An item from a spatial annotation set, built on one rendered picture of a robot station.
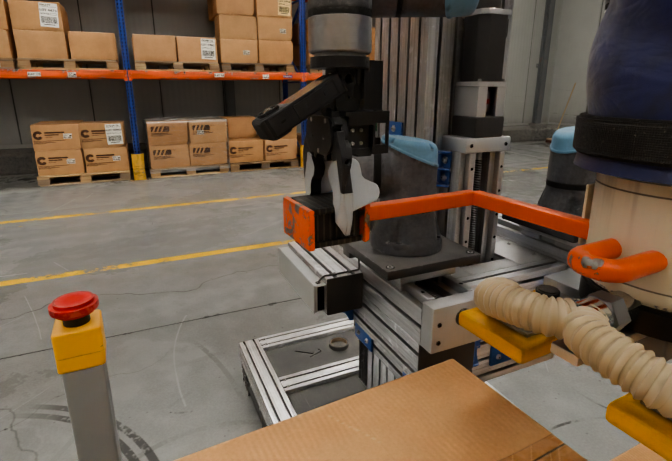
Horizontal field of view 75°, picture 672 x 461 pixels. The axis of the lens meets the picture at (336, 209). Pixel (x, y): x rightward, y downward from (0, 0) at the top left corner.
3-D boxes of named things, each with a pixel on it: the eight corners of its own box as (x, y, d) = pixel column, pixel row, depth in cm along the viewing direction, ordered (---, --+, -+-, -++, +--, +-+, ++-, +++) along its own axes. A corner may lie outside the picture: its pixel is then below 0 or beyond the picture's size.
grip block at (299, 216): (309, 252, 52) (308, 211, 51) (283, 232, 59) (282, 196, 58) (369, 241, 56) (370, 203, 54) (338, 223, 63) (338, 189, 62)
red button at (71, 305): (49, 337, 67) (44, 313, 66) (54, 316, 73) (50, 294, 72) (100, 326, 70) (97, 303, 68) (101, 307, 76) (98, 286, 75)
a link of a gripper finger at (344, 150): (359, 190, 50) (346, 116, 51) (347, 192, 49) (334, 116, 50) (341, 197, 54) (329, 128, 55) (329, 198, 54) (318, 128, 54)
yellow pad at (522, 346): (520, 367, 48) (525, 325, 46) (456, 325, 56) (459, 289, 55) (687, 300, 63) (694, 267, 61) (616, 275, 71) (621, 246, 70)
